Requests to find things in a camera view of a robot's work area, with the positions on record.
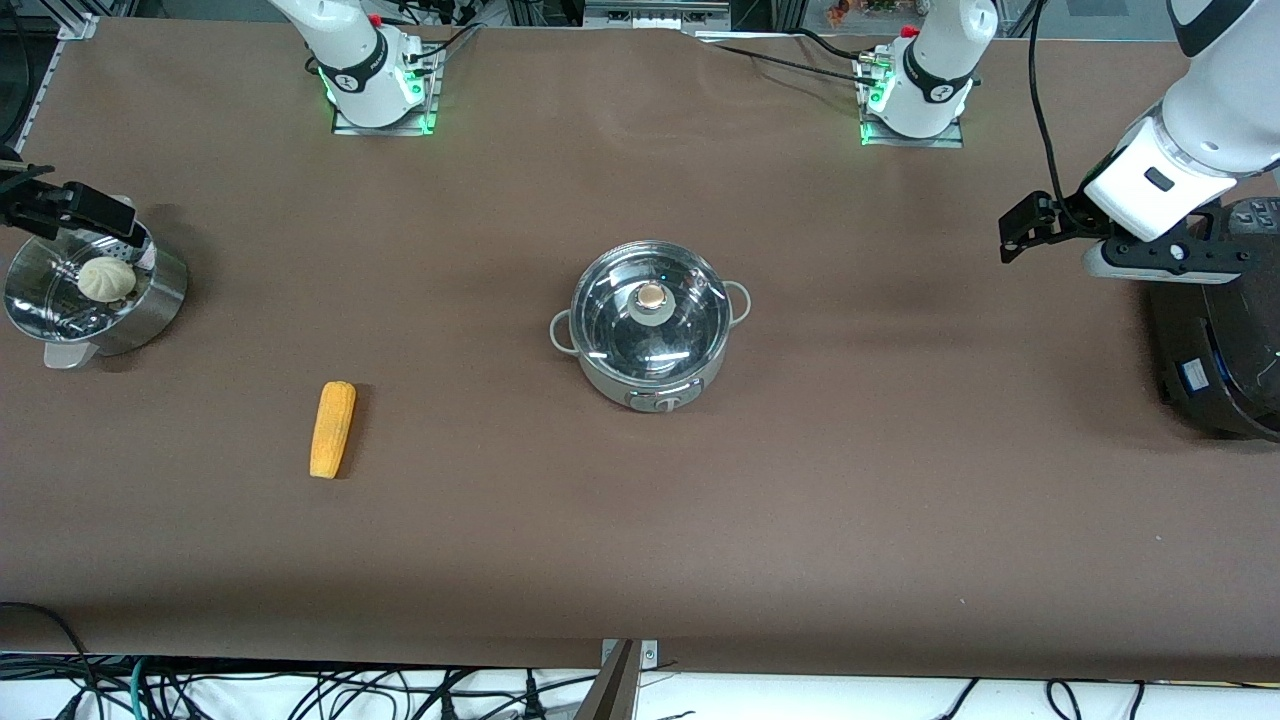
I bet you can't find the yellow corn cob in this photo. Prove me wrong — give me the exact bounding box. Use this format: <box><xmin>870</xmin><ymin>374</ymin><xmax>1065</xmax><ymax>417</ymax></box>
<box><xmin>309</xmin><ymin>381</ymin><xmax>358</xmax><ymax>480</ymax></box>

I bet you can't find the glass pot lid with knob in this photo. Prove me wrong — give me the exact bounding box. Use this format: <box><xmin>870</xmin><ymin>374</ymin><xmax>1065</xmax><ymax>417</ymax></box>
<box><xmin>572</xmin><ymin>240</ymin><xmax>733</xmax><ymax>387</ymax></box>

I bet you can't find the steel steamer pot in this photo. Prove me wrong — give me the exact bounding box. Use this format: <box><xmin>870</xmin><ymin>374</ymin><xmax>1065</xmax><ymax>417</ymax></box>
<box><xmin>3</xmin><ymin>195</ymin><xmax>189</xmax><ymax>371</ymax></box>

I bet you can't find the steel electric cooking pot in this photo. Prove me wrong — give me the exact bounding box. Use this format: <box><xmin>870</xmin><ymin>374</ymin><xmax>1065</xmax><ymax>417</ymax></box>
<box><xmin>549</xmin><ymin>240</ymin><xmax>752</xmax><ymax>413</ymax></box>

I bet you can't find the white steamed bun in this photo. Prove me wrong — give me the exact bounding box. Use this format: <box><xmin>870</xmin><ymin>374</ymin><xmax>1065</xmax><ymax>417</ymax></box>
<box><xmin>78</xmin><ymin>257</ymin><xmax>137</xmax><ymax>302</ymax></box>

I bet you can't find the black round appliance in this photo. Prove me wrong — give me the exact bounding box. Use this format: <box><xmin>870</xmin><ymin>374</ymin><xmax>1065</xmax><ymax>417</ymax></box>
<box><xmin>1145</xmin><ymin>197</ymin><xmax>1280</xmax><ymax>443</ymax></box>

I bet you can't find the grey box behind table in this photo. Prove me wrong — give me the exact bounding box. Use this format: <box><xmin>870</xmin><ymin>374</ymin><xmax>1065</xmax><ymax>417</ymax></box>
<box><xmin>583</xmin><ymin>0</ymin><xmax>733</xmax><ymax>31</ymax></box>

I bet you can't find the brown table cover sheet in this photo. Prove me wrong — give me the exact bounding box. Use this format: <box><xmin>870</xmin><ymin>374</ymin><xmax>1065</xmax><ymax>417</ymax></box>
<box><xmin>0</xmin><ymin>15</ymin><xmax>1280</xmax><ymax>686</ymax></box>

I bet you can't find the black cable hanging from arm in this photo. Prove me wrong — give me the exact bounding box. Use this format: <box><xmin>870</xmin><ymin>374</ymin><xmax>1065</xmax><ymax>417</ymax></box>
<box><xmin>1026</xmin><ymin>0</ymin><xmax>1089</xmax><ymax>216</ymax></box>

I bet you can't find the aluminium frame profile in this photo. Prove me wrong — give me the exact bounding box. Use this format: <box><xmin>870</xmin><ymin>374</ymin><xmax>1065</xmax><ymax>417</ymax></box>
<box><xmin>15</xmin><ymin>12</ymin><xmax>99</xmax><ymax>136</ymax></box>

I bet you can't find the black cable on table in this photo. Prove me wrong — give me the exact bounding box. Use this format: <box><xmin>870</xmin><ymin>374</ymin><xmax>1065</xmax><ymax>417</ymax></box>
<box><xmin>700</xmin><ymin>28</ymin><xmax>873</xmax><ymax>86</ymax></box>

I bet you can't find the black cable at arm base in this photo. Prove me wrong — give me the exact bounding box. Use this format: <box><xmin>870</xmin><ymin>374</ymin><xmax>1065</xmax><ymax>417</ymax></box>
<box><xmin>395</xmin><ymin>18</ymin><xmax>486</xmax><ymax>66</ymax></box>

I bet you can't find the black looped floor cable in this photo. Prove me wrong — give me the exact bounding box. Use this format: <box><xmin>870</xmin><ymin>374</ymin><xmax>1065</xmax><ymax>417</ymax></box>
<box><xmin>0</xmin><ymin>602</ymin><xmax>99</xmax><ymax>720</ymax></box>

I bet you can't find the metal bracket with dark post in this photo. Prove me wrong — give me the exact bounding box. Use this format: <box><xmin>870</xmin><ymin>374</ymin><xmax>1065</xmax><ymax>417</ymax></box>
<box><xmin>572</xmin><ymin>638</ymin><xmax>661</xmax><ymax>720</ymax></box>

